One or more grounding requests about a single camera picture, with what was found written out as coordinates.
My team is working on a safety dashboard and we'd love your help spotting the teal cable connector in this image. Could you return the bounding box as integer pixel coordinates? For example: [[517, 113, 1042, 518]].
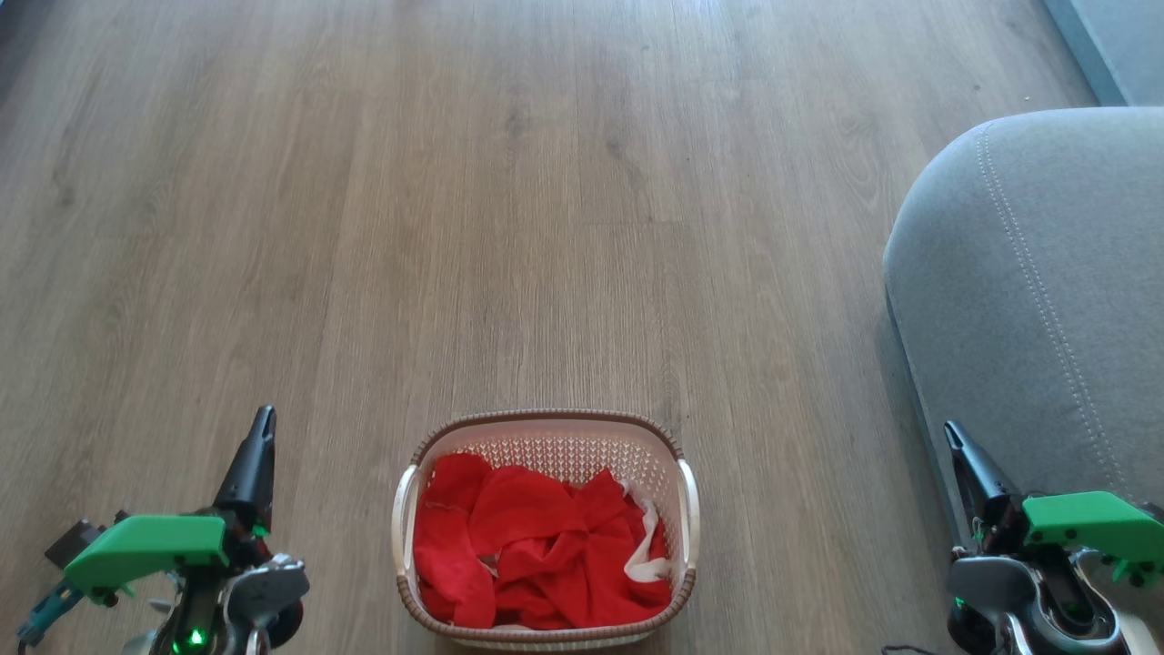
[[15, 580, 85, 649]]

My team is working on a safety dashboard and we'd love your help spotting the white woven-rim laundry basket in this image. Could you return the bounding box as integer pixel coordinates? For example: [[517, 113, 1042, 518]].
[[391, 408, 701, 652]]

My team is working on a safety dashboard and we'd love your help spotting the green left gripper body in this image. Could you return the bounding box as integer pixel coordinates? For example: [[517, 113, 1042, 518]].
[[62, 513, 276, 605]]

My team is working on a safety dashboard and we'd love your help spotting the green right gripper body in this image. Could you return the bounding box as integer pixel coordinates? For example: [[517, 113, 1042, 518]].
[[973, 490, 1164, 589]]

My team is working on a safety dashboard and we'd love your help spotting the black camera box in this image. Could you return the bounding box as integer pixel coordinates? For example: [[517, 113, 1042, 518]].
[[45, 511, 130, 570]]

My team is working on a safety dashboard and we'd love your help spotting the white cloth piece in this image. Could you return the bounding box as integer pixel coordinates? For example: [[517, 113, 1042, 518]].
[[620, 480, 675, 584]]

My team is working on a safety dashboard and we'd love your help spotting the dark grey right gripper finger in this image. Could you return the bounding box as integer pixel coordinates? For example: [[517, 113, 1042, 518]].
[[943, 420, 1023, 547]]

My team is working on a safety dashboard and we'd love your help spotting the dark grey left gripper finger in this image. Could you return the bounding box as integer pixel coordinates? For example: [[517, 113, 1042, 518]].
[[213, 406, 277, 539]]

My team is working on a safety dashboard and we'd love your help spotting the light fabric sofa armrest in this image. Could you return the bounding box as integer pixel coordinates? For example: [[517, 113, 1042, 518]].
[[882, 106, 1164, 547]]

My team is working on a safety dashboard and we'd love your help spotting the red cloth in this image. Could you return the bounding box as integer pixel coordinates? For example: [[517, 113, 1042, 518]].
[[413, 452, 675, 631]]

